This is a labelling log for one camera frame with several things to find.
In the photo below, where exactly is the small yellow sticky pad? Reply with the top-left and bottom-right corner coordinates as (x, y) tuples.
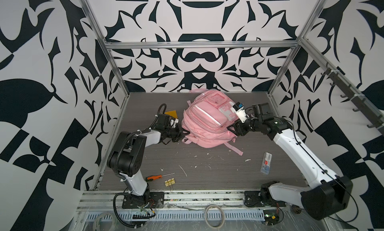
(165, 110), (178, 119)

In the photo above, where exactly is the pink student backpack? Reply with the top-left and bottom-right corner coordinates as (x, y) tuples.
(182, 89), (243, 156)

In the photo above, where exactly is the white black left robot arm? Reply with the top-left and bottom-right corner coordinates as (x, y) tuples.
(107, 113), (190, 197)

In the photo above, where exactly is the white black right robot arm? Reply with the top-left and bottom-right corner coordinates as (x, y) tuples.
(227, 102), (354, 221)

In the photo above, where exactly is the small yellow wooden block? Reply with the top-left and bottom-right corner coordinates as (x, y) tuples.
(165, 178), (176, 187)

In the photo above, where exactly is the small green circuit board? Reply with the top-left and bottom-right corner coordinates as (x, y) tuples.
(263, 209), (285, 227)

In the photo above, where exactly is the clear tape roll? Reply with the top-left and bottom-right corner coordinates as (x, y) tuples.
(204, 205), (226, 230)

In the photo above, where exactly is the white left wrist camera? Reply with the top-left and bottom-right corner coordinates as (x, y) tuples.
(170, 117), (179, 128)

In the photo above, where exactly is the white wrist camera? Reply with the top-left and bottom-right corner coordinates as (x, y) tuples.
(231, 102), (248, 123)
(170, 117), (179, 128)

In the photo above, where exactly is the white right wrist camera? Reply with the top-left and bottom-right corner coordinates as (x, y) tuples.
(231, 102), (248, 123)

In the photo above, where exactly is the black corrugated cable conduit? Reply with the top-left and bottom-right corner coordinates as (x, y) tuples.
(112, 103), (167, 175)

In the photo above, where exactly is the orange handled screwdriver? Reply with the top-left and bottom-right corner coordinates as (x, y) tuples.
(145, 173), (175, 182)

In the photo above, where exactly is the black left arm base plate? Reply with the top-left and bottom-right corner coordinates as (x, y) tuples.
(122, 191), (165, 209)

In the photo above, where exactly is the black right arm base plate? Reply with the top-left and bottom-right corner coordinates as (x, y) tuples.
(244, 190), (286, 208)

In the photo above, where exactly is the grey wall hook rail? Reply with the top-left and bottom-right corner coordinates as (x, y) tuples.
(320, 62), (384, 129)

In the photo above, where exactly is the aluminium frame crossbar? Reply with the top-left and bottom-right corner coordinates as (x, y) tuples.
(105, 40), (298, 49)

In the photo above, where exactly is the white slotted cable duct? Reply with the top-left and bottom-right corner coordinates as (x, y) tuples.
(86, 210), (265, 222)

